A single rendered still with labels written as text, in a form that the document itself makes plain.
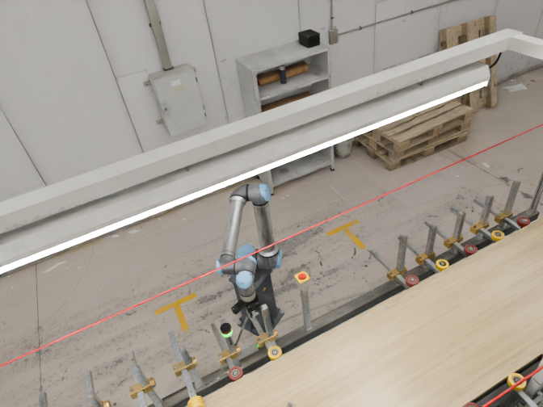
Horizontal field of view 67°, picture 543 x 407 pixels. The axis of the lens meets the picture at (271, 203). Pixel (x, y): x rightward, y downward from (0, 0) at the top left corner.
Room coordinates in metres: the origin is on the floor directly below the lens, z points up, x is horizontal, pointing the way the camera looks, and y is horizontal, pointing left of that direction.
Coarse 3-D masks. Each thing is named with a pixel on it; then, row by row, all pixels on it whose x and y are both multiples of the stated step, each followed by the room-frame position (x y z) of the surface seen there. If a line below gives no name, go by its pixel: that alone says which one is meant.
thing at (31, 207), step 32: (512, 32) 1.53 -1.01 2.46; (416, 64) 1.38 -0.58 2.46; (448, 64) 1.38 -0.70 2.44; (320, 96) 1.24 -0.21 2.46; (352, 96) 1.24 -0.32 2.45; (224, 128) 1.13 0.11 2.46; (256, 128) 1.11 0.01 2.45; (288, 128) 1.15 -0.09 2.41; (128, 160) 1.03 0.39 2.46; (160, 160) 1.01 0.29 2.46; (192, 160) 1.04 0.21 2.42; (32, 192) 0.94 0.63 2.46; (64, 192) 0.92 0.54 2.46; (96, 192) 0.94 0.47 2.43; (0, 224) 0.85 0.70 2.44
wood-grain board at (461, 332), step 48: (528, 240) 1.83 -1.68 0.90; (432, 288) 1.56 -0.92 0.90; (480, 288) 1.50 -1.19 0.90; (528, 288) 1.45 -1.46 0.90; (336, 336) 1.33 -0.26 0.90; (384, 336) 1.29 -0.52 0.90; (432, 336) 1.24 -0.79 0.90; (480, 336) 1.20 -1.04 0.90; (528, 336) 1.15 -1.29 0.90; (240, 384) 1.13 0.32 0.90; (288, 384) 1.09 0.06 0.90; (336, 384) 1.05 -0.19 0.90; (384, 384) 1.01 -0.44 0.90; (432, 384) 0.97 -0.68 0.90; (480, 384) 0.94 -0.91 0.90
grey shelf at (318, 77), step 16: (272, 48) 4.42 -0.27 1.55; (288, 48) 4.34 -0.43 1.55; (304, 48) 4.27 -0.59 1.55; (320, 48) 4.20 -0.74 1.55; (240, 64) 4.17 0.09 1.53; (256, 64) 4.05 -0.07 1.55; (272, 64) 3.98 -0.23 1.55; (288, 64) 4.51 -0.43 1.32; (320, 64) 4.40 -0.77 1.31; (240, 80) 4.25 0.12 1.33; (256, 80) 3.90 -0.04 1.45; (288, 80) 4.23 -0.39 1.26; (304, 80) 4.17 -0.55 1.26; (320, 80) 4.16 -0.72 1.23; (256, 96) 3.89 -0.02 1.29; (272, 96) 3.95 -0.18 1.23; (288, 96) 4.50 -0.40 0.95; (256, 112) 3.94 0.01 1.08; (304, 160) 4.33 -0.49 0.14; (320, 160) 4.27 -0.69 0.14; (256, 176) 4.28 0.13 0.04; (272, 176) 4.09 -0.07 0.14; (288, 176) 4.04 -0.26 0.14; (272, 192) 3.89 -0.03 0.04
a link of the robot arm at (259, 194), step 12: (252, 192) 2.14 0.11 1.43; (264, 192) 2.12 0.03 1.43; (264, 204) 2.12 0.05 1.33; (264, 216) 2.11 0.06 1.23; (264, 228) 2.11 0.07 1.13; (264, 240) 2.10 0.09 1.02; (264, 252) 2.10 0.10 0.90; (276, 252) 2.10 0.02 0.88; (264, 264) 2.07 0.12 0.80; (276, 264) 2.05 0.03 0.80
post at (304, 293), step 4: (304, 292) 1.53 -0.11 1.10; (304, 296) 1.53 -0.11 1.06; (308, 296) 1.54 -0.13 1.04; (304, 300) 1.53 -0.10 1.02; (308, 300) 1.54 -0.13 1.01; (304, 304) 1.53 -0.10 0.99; (308, 304) 1.54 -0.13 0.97; (304, 308) 1.53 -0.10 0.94; (308, 308) 1.54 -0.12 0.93; (304, 312) 1.53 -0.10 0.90; (308, 312) 1.53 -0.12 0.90; (304, 316) 1.54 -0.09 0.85; (308, 316) 1.53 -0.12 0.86; (304, 320) 1.55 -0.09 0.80; (308, 320) 1.53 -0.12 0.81; (304, 324) 1.56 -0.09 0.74; (308, 324) 1.53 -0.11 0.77; (304, 328) 1.55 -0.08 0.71; (308, 328) 1.53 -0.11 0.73; (312, 328) 1.53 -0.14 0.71
